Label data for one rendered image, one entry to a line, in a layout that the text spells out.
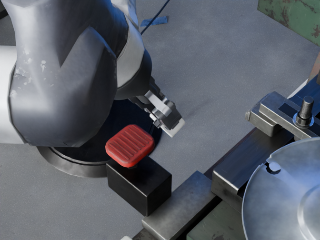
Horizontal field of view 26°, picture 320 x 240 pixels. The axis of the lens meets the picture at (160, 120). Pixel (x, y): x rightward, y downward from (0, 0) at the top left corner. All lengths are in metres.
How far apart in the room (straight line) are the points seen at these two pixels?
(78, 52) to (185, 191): 0.59
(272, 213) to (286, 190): 0.05
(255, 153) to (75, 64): 0.59
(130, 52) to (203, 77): 1.49
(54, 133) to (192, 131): 1.46
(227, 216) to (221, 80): 1.10
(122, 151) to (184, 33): 1.30
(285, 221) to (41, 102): 0.49
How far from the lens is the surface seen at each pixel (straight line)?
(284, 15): 0.84
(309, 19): 0.82
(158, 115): 0.82
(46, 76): 0.63
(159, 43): 2.32
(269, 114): 1.17
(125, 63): 0.74
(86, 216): 1.92
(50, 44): 0.63
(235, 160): 1.15
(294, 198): 1.03
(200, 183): 1.20
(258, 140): 1.18
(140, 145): 1.10
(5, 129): 0.67
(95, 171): 1.97
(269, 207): 1.02
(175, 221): 1.16
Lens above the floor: 1.64
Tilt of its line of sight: 51 degrees down
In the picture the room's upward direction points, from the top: straight up
